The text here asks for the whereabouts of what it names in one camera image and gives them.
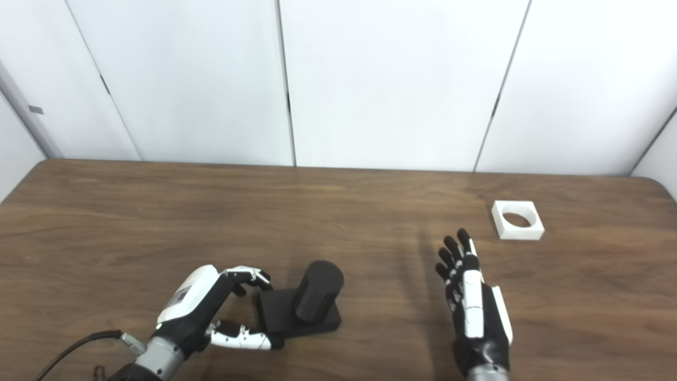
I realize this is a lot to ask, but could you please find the white and black left hand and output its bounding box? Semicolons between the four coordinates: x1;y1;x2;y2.
156;265;285;355

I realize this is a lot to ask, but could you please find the white and black right hand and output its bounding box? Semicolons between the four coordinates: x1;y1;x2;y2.
435;228;514;376

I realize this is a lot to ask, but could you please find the white square piece with hole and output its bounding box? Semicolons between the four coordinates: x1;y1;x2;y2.
491;200;545;241

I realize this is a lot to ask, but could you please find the black peg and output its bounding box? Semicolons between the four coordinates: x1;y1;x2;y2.
257;260;345;335

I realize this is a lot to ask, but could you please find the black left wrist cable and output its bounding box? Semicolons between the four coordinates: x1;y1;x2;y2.
34;330;147;381

